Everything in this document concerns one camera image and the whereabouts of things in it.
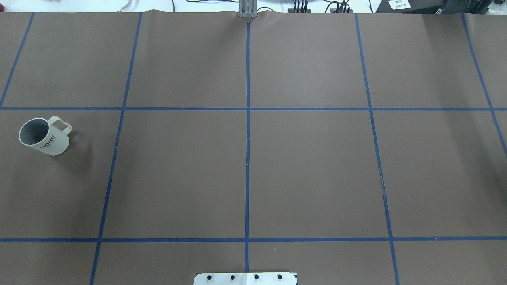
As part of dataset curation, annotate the white mug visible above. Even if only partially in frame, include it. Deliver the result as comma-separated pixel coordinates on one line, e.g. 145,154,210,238
18,116,73,156

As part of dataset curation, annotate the white camera pedestal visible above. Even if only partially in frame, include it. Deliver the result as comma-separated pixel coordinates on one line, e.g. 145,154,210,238
193,272,298,285

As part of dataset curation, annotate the black computer monitor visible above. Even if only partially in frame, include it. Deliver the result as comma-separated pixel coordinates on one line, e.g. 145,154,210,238
373,0,497,15

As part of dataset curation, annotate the aluminium frame post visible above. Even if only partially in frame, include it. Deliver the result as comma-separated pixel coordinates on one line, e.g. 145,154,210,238
238,0,258,19

